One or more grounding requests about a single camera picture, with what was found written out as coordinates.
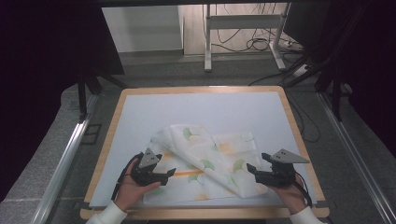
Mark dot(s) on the black metal stand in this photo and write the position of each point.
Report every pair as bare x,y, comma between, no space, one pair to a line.
336,96
82,99

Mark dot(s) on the white panel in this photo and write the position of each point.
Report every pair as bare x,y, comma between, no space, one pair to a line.
141,28

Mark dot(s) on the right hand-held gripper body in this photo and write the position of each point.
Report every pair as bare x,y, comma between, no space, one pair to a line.
280,175

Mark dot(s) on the aluminium rail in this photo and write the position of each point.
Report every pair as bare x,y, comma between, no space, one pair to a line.
62,161
355,155

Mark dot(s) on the white metal desk frame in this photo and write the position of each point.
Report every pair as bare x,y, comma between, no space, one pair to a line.
244,21

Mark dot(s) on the person's left hand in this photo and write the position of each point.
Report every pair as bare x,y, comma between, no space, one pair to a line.
130,193

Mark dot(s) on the white leaf-print towel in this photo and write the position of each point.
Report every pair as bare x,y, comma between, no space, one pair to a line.
214,155

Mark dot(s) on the person's right hand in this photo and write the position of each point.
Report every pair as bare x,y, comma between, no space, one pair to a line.
289,196

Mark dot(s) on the white power strip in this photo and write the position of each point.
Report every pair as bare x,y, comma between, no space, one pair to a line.
301,70

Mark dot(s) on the black floor grate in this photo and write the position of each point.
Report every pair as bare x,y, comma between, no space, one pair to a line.
91,133

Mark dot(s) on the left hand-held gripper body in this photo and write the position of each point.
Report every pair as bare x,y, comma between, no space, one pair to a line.
146,174

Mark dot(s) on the dark curtain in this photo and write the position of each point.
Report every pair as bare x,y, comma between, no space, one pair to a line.
370,62
37,77

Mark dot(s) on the white table mat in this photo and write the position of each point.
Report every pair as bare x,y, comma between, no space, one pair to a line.
202,109

